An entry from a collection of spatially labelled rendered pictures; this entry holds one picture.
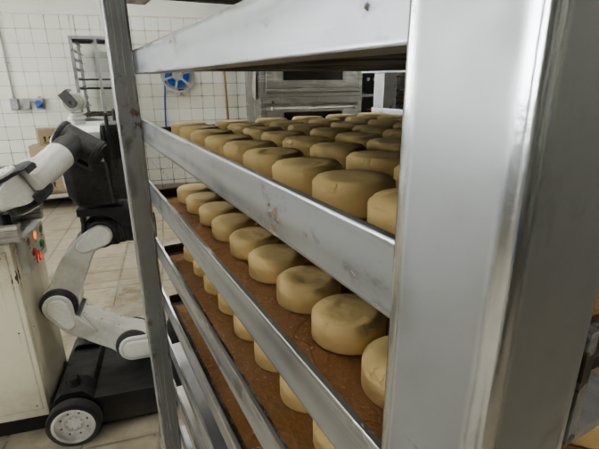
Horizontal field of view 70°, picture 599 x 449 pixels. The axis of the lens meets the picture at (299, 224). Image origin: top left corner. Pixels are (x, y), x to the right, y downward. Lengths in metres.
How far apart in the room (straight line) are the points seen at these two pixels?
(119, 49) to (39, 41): 5.34
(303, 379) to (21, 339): 1.81
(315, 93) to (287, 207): 4.88
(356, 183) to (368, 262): 0.09
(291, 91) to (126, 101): 4.31
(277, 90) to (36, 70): 2.77
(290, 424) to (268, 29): 0.28
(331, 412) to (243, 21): 0.20
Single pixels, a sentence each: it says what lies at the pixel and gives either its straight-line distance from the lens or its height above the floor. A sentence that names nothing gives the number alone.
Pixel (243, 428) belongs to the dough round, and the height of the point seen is 1.04.
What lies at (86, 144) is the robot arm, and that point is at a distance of 1.61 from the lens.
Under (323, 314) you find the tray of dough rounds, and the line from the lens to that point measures 0.29.
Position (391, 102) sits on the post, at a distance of 0.84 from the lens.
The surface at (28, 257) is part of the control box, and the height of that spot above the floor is 0.76.
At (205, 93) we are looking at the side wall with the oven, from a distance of 5.86.
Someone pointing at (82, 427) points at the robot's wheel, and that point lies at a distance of 2.10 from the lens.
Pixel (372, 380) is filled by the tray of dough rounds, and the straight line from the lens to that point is 0.24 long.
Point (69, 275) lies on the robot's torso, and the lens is 1.99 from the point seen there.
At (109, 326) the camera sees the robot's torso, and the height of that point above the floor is 0.38.
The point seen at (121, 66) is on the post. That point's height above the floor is 1.41.
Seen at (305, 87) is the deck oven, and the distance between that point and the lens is 5.08.
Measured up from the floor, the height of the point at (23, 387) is 0.24.
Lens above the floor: 1.39
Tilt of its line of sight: 19 degrees down
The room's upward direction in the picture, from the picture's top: 1 degrees counter-clockwise
